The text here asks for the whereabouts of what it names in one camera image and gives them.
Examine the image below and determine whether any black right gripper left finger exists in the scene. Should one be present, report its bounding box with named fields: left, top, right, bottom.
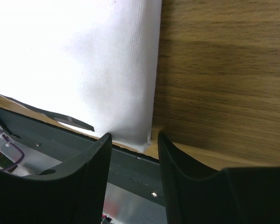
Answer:
left=0, top=133, right=112, bottom=224

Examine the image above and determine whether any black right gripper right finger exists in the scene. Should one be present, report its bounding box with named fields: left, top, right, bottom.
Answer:
left=158, top=133, right=280, bottom=224

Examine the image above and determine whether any white printed t shirt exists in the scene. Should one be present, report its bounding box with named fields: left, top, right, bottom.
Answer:
left=0, top=0, right=162, bottom=152

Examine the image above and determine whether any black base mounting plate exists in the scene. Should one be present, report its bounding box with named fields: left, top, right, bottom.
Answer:
left=0, top=108, right=164, bottom=205

